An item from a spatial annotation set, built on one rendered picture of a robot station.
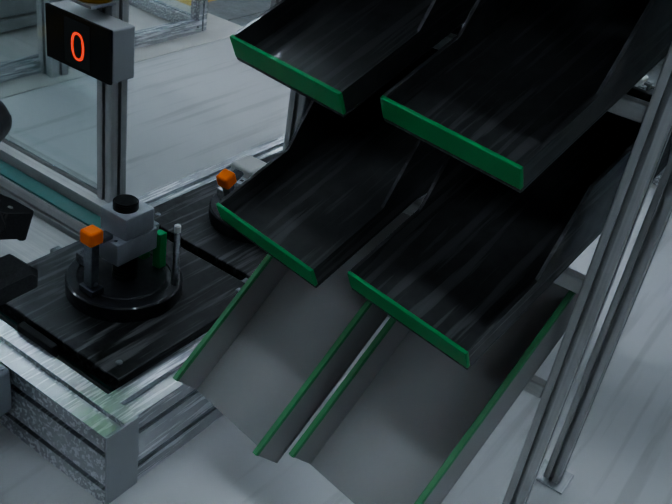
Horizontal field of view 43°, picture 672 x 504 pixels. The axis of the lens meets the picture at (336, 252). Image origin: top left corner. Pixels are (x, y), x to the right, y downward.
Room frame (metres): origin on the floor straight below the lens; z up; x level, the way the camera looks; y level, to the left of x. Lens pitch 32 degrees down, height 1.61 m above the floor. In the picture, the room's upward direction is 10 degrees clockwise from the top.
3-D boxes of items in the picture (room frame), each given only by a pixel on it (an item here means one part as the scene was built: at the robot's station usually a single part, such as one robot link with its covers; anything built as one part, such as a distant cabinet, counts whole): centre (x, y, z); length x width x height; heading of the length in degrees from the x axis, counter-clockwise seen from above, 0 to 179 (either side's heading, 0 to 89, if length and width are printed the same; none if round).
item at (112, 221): (0.86, 0.25, 1.06); 0.08 x 0.04 x 0.07; 150
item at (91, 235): (0.81, 0.27, 1.04); 0.04 x 0.02 x 0.08; 150
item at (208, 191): (1.07, 0.12, 1.01); 0.24 x 0.24 x 0.13; 60
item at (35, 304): (0.85, 0.25, 0.96); 0.24 x 0.24 x 0.02; 60
